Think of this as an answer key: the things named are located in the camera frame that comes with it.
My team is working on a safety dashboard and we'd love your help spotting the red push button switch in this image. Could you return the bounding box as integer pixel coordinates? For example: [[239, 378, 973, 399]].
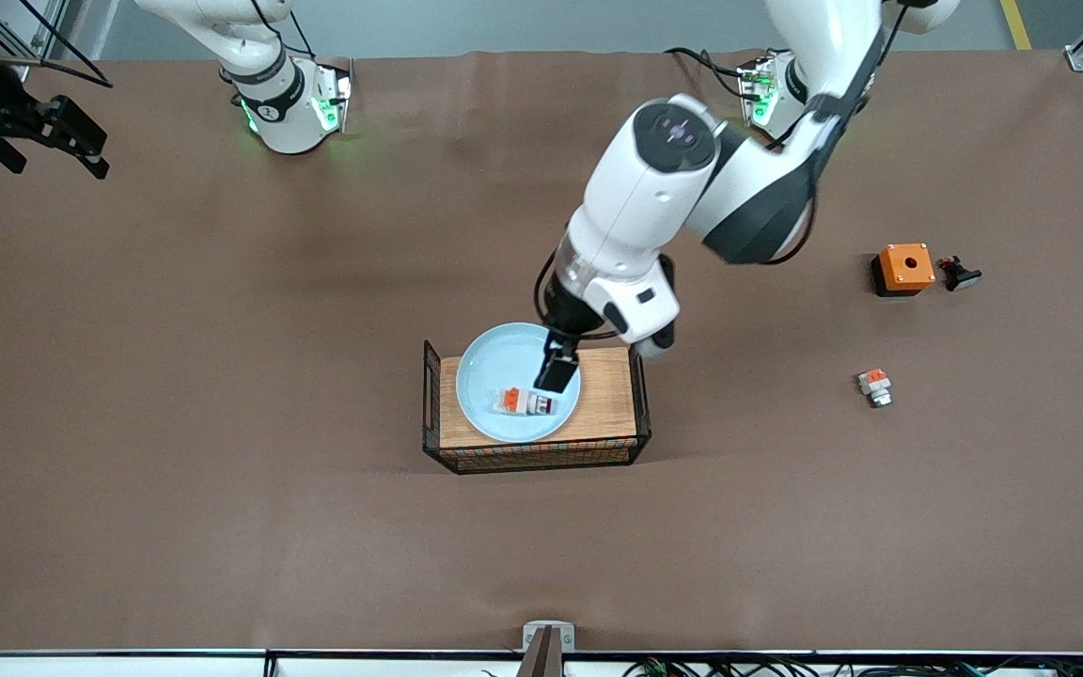
[[493, 385, 558, 417]]

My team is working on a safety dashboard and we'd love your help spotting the light blue round plate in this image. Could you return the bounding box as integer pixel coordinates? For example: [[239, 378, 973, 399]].
[[455, 322, 583, 444]]

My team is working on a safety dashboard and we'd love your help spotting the black push button head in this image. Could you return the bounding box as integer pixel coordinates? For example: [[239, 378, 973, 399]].
[[936, 254, 983, 292]]

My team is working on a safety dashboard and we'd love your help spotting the brown table cover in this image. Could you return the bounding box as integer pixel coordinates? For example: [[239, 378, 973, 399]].
[[0, 47, 1083, 654]]

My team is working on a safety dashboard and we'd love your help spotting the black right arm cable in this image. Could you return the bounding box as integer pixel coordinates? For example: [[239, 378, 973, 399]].
[[0, 0, 115, 90]]

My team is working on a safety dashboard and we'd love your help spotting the black wire rack wooden top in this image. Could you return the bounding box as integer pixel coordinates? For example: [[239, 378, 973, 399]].
[[422, 326, 652, 475]]

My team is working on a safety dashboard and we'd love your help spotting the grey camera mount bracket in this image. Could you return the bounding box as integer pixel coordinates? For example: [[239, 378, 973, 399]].
[[522, 621, 576, 677]]

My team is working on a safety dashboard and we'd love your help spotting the black base cable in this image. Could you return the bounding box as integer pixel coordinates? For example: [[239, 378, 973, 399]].
[[664, 45, 759, 100]]

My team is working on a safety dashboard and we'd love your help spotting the orange button enclosure box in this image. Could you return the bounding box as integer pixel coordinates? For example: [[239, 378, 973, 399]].
[[871, 243, 936, 298]]

